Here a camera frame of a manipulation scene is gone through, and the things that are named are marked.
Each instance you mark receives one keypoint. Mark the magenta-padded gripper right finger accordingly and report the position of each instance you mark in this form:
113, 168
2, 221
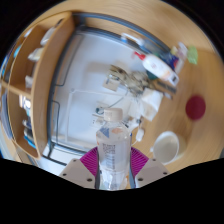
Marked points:
151, 170

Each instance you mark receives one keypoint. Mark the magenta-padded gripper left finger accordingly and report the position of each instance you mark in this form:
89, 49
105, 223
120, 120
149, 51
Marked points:
76, 170

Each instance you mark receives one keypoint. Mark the clear plastic water bottle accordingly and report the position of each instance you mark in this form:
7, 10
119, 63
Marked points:
112, 153

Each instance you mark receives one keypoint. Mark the cream plastic cup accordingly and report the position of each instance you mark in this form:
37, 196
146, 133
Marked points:
166, 148

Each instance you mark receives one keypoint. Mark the white charger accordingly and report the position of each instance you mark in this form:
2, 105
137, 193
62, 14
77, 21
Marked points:
140, 134

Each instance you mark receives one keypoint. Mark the white paper bag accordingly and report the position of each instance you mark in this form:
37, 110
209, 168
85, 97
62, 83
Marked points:
151, 103

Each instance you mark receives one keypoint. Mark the flat round red coaster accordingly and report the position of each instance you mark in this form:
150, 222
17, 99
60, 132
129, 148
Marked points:
195, 107

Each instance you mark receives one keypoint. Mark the tree creature figurine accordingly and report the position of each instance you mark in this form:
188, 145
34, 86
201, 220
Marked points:
131, 80

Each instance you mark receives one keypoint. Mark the wooden shelf unit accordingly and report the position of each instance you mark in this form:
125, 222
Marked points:
43, 83

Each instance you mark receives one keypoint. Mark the white red-pump lotion bottle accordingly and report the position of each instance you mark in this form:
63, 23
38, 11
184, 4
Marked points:
158, 68

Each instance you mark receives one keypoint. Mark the blue packet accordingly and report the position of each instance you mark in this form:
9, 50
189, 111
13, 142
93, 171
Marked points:
170, 61

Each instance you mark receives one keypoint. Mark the green wipes packet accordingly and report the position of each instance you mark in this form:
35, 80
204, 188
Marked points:
192, 55

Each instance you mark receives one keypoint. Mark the pink packet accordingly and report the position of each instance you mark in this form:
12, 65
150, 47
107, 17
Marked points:
182, 51

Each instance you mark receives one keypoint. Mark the clear blue spray bottle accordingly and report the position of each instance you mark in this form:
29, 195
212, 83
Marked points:
133, 38

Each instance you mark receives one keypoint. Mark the grey metal desk frame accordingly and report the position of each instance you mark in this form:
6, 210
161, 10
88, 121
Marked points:
50, 116

